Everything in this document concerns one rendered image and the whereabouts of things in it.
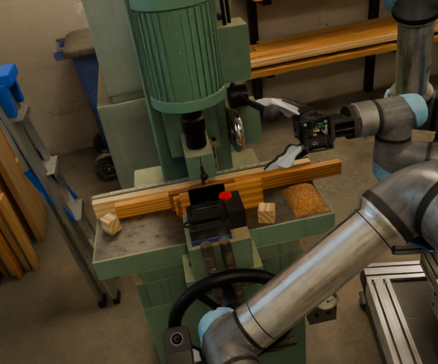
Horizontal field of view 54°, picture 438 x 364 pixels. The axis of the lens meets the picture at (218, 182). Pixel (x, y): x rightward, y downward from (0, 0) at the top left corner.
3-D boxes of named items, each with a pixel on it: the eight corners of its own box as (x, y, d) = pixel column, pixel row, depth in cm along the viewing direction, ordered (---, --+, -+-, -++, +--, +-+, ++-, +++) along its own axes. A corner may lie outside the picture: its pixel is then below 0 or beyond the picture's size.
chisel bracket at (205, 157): (190, 187, 109) (185, 158, 104) (185, 159, 120) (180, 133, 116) (219, 181, 109) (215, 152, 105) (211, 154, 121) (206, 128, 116)
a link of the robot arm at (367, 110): (362, 97, 94) (364, 133, 97) (342, 101, 93) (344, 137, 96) (379, 102, 87) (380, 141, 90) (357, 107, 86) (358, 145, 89)
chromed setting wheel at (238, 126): (238, 161, 121) (233, 121, 114) (229, 141, 131) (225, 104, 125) (248, 159, 121) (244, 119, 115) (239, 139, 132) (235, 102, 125)
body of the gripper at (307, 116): (303, 118, 84) (361, 107, 85) (290, 110, 92) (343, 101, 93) (306, 155, 87) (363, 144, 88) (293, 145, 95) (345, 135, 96)
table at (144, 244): (94, 312, 97) (86, 293, 94) (102, 228, 122) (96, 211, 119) (351, 256, 102) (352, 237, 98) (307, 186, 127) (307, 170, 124)
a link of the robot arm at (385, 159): (420, 189, 94) (427, 145, 88) (367, 181, 99) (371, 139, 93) (424, 171, 100) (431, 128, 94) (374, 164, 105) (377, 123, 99)
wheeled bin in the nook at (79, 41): (95, 187, 302) (48, 50, 249) (94, 153, 346) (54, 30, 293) (184, 165, 311) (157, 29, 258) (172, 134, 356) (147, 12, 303)
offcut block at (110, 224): (121, 228, 111) (117, 216, 109) (112, 235, 109) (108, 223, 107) (112, 224, 113) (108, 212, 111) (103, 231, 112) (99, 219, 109)
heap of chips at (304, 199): (296, 217, 107) (295, 207, 105) (281, 189, 117) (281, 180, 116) (328, 210, 107) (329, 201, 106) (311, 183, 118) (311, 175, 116)
